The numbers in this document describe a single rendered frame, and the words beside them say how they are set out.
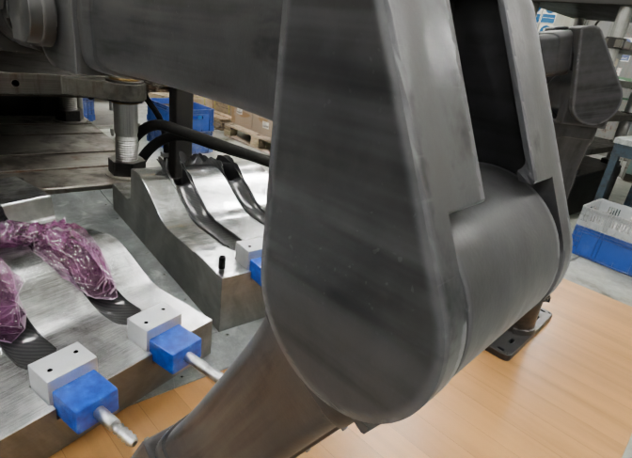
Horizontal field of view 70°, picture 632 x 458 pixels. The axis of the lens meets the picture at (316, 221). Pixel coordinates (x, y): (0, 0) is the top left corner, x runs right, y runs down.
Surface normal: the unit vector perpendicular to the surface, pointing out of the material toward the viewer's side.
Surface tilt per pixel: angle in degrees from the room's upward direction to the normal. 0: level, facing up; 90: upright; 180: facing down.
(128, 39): 93
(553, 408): 0
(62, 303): 27
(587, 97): 90
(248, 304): 90
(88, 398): 0
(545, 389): 0
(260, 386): 91
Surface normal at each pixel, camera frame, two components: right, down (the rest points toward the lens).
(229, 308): 0.62, 0.37
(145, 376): 0.82, 0.32
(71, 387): 0.13, -0.92
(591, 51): 0.03, 0.39
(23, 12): -0.70, 0.18
